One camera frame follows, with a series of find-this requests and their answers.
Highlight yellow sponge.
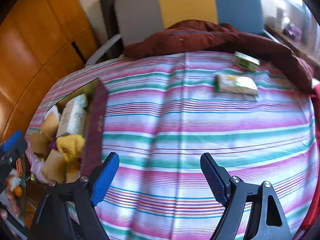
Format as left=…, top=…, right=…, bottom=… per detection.
left=40, top=112, right=60, bottom=140
left=41, top=150, right=67, bottom=183
left=30, top=132, right=50, bottom=155

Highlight white green tissue pack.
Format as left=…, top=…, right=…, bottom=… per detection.
left=214, top=74, right=259, bottom=97

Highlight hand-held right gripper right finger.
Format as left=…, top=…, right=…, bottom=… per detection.
left=200, top=152, right=292, bottom=240

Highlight grey yellow blue headboard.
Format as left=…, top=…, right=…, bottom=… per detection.
left=114, top=0, right=265, bottom=47

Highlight dark rolled mat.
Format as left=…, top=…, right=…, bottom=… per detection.
left=99, top=0, right=120, bottom=59

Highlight yellow yarn ball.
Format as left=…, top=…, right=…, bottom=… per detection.
left=56, top=134, right=85, bottom=162

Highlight gold tin box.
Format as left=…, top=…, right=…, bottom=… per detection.
left=25, top=79, right=109, bottom=184

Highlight maroon jacket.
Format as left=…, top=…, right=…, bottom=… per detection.
left=124, top=20, right=315, bottom=93

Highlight pink sock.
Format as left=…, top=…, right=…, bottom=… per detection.
left=26, top=150, right=48, bottom=180

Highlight wooden wardrobe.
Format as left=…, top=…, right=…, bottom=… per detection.
left=0, top=0, right=99, bottom=140

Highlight yellow green packet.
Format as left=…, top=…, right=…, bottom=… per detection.
left=65, top=160, right=82, bottom=182

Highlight white carton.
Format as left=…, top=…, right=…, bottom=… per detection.
left=275, top=7, right=285, bottom=30

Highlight wooden side desk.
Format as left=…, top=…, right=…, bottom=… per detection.
left=265, top=24, right=320, bottom=65

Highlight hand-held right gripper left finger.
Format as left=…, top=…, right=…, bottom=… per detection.
left=29, top=152, right=120, bottom=240

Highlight purple box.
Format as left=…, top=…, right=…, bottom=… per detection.
left=284, top=21, right=303, bottom=40

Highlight small green box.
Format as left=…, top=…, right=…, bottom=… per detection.
left=234, top=51, right=260, bottom=72

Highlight grey chair armrest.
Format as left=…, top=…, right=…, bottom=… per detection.
left=85, top=34, right=123, bottom=67

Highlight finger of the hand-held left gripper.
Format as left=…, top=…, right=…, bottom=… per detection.
left=0, top=130, right=27, bottom=160

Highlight striped bed sheet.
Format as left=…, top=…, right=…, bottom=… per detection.
left=25, top=50, right=317, bottom=240

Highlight white cardboard box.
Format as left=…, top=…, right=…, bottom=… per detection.
left=55, top=94, right=88, bottom=138

